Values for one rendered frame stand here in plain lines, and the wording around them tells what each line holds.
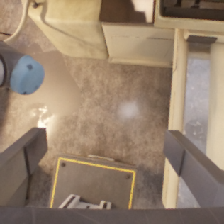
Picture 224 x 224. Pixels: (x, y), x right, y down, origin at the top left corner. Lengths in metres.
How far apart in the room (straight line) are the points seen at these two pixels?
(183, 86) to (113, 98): 0.86
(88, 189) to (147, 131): 0.77
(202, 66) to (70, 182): 1.28
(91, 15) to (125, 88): 0.77
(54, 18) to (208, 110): 1.27
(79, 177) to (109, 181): 0.26
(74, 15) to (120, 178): 1.33
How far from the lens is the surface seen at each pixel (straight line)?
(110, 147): 1.65
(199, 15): 1.03
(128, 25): 1.32
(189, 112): 0.98
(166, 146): 0.17
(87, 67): 1.84
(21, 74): 0.32
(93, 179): 1.40
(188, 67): 1.04
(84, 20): 1.38
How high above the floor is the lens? 1.64
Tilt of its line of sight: 81 degrees down
